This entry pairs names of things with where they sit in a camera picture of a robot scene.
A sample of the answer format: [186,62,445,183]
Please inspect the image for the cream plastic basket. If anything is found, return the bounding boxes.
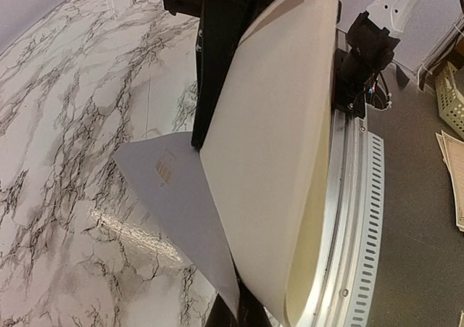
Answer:
[434,62,463,138]

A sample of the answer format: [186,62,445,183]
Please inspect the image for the front aluminium rail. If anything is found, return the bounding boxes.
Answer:
[298,110,385,326]

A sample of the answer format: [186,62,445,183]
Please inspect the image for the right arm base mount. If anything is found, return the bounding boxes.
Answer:
[333,12,400,119]

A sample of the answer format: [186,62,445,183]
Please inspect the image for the certificate papers on floor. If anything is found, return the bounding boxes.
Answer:
[436,131,464,232]

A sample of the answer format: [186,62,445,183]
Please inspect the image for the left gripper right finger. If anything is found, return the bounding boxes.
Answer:
[238,278,272,327]

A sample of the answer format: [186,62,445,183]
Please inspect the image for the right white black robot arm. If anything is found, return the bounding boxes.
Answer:
[163,0,420,150]

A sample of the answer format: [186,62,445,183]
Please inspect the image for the grey envelope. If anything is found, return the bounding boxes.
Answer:
[113,131,240,313]

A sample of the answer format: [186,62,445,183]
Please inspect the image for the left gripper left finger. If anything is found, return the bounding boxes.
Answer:
[204,294,239,327]

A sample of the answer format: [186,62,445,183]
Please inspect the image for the cream paper letter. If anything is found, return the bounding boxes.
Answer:
[200,0,339,326]

